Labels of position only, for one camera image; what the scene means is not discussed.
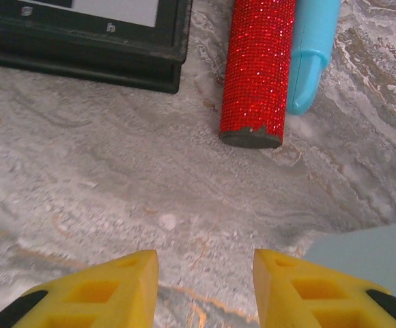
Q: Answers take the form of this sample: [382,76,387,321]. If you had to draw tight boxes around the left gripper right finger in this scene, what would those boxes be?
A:
[254,248,396,328]

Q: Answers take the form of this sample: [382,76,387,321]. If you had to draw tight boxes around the light blue paper box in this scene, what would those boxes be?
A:
[305,220,396,308]

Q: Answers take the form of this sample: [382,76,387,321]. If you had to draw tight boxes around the red glitter tube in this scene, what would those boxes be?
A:
[218,0,296,150]

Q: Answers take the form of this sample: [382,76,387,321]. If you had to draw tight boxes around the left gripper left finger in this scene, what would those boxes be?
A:
[0,249,160,328]

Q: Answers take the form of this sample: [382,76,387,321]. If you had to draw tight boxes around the blue marker pen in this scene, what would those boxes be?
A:
[285,0,342,116]

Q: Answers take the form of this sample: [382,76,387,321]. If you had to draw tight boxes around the black grey chessboard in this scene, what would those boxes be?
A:
[0,0,194,95]

